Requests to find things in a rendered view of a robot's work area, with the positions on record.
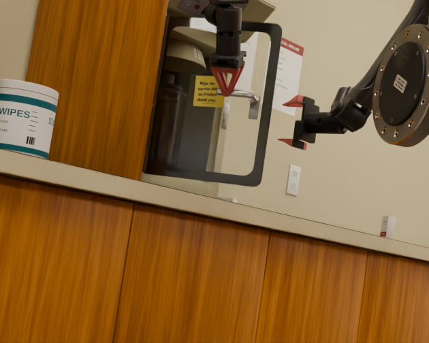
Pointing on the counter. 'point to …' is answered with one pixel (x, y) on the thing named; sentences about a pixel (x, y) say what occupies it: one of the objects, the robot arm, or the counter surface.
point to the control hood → (257, 8)
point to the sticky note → (207, 92)
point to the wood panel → (99, 78)
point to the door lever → (242, 94)
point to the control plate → (200, 7)
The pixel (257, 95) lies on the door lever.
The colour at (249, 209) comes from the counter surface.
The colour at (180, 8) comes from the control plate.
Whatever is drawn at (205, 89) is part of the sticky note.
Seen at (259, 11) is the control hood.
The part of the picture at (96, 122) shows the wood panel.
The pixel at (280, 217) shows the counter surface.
